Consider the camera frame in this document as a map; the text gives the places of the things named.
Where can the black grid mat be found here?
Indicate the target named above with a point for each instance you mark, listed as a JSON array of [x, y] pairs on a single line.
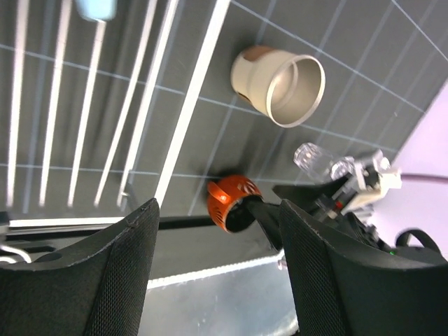
[[168, 95]]

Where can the small clear glass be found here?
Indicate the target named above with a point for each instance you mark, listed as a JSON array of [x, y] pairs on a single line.
[[320, 165]]

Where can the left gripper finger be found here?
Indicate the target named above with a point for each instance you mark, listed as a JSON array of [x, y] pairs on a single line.
[[96, 286]]

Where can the light blue tall mug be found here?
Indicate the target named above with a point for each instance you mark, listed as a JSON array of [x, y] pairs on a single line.
[[97, 10]]

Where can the steel tumbler cup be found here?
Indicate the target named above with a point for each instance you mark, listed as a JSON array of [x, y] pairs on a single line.
[[285, 87]]

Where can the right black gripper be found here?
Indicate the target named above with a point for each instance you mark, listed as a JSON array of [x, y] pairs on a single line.
[[345, 279]]

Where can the orange black ceramic cup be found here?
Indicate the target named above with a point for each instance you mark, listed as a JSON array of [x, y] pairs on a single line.
[[226, 202]]

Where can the metal wire dish rack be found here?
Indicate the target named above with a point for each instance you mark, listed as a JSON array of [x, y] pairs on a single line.
[[68, 157]]

